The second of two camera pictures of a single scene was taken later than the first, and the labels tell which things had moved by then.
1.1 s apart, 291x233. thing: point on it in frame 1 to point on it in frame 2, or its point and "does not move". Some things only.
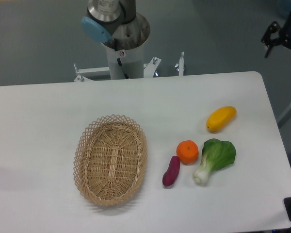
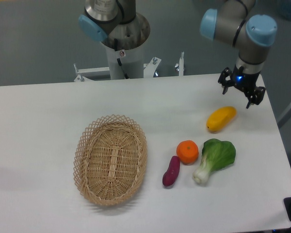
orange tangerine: [187, 152] does not move
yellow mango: [220, 118] does not move
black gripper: [288, 36] to [245, 82]
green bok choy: [216, 154] does not move
